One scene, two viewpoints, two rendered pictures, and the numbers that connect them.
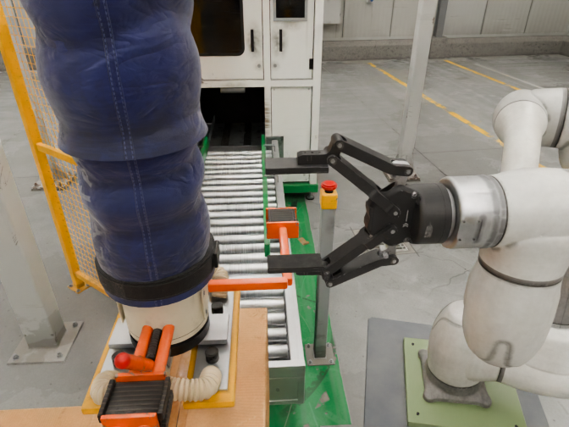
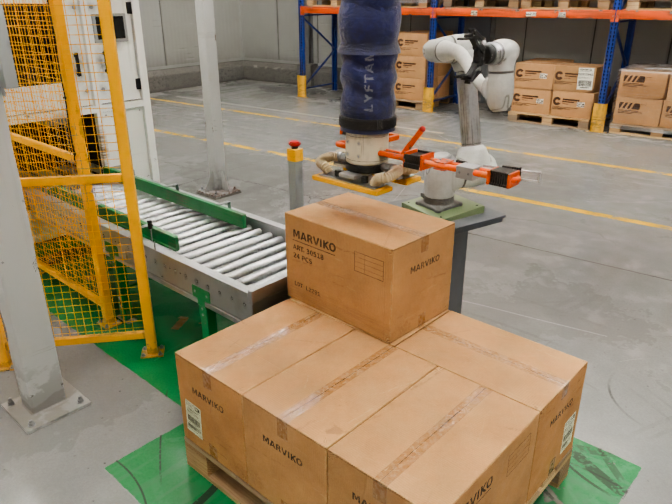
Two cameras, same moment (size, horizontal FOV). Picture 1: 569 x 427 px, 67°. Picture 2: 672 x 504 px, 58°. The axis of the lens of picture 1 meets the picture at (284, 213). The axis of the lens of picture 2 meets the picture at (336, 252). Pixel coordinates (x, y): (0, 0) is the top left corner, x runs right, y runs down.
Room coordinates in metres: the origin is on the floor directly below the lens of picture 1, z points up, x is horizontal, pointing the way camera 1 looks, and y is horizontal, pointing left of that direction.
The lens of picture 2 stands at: (-0.93, 2.02, 1.80)
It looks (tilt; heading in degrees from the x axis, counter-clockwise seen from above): 23 degrees down; 316
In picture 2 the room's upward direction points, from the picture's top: straight up
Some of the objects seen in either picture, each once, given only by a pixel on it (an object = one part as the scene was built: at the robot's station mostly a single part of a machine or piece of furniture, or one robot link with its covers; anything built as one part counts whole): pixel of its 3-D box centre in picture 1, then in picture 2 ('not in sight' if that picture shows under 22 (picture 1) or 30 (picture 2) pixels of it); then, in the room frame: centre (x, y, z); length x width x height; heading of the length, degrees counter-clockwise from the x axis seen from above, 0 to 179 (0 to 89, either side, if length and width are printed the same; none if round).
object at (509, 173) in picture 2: not in sight; (502, 177); (0.09, 0.22, 1.23); 0.08 x 0.07 x 0.05; 3
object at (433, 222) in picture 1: (404, 213); (481, 55); (0.45, -0.15, 1.58); 0.09 x 0.07 x 0.08; 94
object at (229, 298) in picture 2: not in sight; (119, 244); (2.20, 0.67, 0.50); 2.31 x 0.05 x 0.19; 3
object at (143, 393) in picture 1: (137, 405); (418, 159); (0.44, 0.24, 1.23); 0.10 x 0.08 x 0.06; 93
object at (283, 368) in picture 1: (207, 372); (306, 272); (1.05, 0.28, 0.58); 0.70 x 0.03 x 0.06; 93
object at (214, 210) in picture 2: (270, 180); (171, 191); (2.59, 0.09, 0.60); 1.60 x 0.10 x 0.09; 3
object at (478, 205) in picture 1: (462, 212); (490, 53); (0.46, -0.22, 1.58); 0.09 x 0.06 x 0.09; 4
